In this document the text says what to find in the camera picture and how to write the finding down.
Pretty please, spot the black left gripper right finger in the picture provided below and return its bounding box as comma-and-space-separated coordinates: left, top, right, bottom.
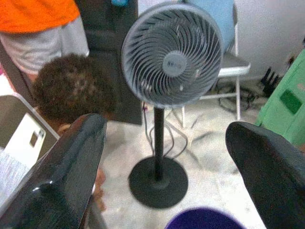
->
224, 121, 305, 229

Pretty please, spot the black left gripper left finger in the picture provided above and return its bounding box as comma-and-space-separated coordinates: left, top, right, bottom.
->
0, 113, 107, 229

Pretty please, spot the white printed box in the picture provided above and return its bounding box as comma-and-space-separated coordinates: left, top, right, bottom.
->
0, 94, 61, 206

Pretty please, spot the green plastic stool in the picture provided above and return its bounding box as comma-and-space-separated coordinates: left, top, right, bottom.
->
254, 50, 305, 153

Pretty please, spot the purple plastic bucket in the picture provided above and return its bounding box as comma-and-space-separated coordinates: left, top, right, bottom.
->
163, 206, 243, 229

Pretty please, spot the curly haired child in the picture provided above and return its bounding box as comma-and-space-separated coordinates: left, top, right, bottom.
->
30, 52, 121, 213

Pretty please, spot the white folding chair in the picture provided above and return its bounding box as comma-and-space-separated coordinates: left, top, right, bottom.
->
166, 0, 253, 128

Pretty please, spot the black cabinet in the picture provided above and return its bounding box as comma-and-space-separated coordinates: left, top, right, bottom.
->
75, 0, 144, 126

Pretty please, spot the grey black standing fan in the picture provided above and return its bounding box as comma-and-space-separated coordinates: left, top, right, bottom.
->
121, 2, 225, 210

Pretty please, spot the person in orange shirt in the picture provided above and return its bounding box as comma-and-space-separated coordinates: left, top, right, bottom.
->
0, 0, 91, 78

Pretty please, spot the light blue cloth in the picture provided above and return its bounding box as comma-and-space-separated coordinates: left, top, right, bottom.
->
190, 0, 236, 51

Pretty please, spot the black tangled cable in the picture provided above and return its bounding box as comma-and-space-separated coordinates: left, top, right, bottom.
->
217, 82, 264, 113

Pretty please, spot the grey fan power cord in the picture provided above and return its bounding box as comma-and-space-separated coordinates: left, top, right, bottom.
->
142, 100, 189, 161

